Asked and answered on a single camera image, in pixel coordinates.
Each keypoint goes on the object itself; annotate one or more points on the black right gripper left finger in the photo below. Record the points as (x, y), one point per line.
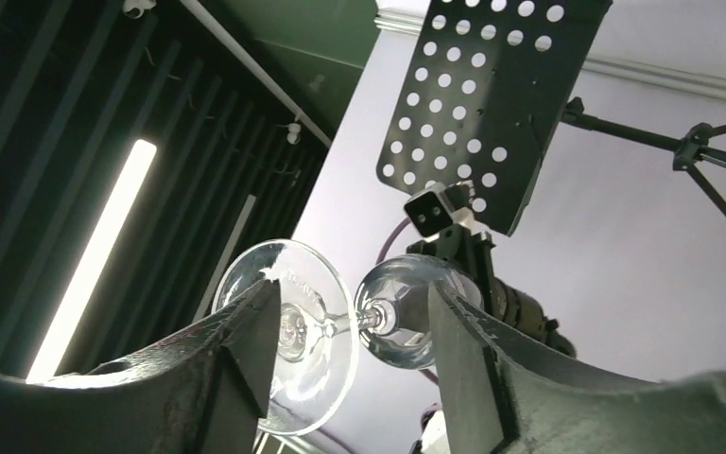
(202, 389)

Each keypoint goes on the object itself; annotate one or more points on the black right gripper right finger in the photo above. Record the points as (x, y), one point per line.
(503, 392)

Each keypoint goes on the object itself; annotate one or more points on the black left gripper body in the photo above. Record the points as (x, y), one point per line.
(466, 250)

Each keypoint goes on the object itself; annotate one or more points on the clear smooth wine glass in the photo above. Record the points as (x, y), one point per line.
(324, 326)

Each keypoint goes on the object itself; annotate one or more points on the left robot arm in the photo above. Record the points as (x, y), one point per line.
(524, 313)

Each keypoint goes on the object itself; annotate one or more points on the black perforated music stand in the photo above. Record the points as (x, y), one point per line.
(487, 86)

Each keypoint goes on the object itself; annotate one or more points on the ceiling light tube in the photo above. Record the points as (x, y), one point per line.
(92, 262)

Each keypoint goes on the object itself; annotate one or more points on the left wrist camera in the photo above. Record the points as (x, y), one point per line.
(440, 206)

